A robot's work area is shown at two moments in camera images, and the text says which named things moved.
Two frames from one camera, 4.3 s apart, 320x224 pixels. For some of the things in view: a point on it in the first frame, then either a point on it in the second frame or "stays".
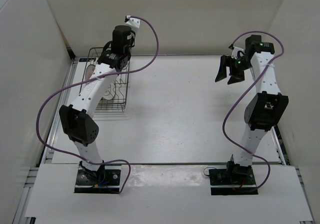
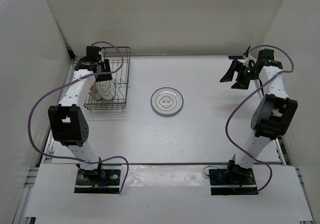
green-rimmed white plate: (117, 88) -> (167, 101)
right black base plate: (236, 181) stays
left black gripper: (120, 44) -> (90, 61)
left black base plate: (106, 180) stays
